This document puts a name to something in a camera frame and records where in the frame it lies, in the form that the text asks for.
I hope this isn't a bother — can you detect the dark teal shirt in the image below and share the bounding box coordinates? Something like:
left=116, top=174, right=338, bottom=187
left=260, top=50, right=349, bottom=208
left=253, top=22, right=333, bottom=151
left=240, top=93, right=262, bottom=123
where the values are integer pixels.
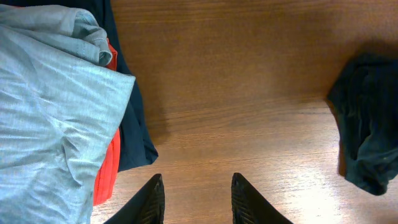
left=327, top=54, right=397, bottom=195

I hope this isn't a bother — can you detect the red folded garment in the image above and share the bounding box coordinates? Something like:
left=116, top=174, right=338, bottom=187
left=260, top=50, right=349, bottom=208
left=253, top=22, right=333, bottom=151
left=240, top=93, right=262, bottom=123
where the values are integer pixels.
left=92, top=39, right=122, bottom=207

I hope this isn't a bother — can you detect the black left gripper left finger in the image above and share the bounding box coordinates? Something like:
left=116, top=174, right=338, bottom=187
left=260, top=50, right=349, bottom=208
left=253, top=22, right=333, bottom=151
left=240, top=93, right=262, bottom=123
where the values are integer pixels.
left=104, top=174, right=165, bottom=224

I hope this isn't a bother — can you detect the light blue folded shirt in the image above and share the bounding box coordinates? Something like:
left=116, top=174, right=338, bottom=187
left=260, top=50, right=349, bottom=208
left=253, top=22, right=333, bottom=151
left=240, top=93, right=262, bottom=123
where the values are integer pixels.
left=1, top=5, right=135, bottom=223

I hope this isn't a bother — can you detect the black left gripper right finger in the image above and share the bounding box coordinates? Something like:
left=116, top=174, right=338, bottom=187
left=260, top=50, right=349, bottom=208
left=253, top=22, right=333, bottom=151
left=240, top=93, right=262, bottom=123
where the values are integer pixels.
left=231, top=173, right=292, bottom=224

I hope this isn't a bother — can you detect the navy folded garment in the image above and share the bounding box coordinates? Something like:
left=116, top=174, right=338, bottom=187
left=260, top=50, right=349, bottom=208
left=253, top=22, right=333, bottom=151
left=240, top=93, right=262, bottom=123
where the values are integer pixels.
left=1, top=0, right=159, bottom=172

